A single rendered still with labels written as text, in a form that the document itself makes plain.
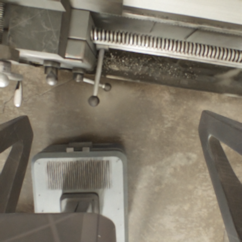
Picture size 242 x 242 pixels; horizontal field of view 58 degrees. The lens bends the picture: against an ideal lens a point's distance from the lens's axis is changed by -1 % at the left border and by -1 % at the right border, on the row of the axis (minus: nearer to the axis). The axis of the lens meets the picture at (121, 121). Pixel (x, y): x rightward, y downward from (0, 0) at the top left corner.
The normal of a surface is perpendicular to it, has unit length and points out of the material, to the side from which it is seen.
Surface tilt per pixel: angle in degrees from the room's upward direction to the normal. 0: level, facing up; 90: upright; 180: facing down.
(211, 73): 0
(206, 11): 36
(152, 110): 0
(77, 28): 0
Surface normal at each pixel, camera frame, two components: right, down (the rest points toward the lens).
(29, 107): 0.01, 0.11
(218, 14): -0.07, 0.66
